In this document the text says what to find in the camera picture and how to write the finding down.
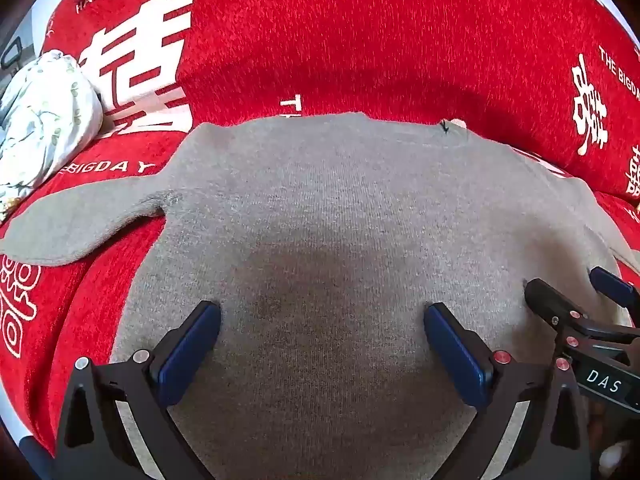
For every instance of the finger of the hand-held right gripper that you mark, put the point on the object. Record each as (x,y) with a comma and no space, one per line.
(550,300)
(612,285)

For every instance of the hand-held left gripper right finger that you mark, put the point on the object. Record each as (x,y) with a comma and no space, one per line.
(452,355)

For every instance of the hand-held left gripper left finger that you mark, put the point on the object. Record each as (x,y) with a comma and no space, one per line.
(192,345)

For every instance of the grey knit sweater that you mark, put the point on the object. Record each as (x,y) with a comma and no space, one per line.
(325,240)

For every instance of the white floral pillow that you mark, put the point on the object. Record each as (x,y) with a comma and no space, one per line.
(45,110)

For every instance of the red printed blanket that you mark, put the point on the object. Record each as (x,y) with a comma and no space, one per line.
(350,45)

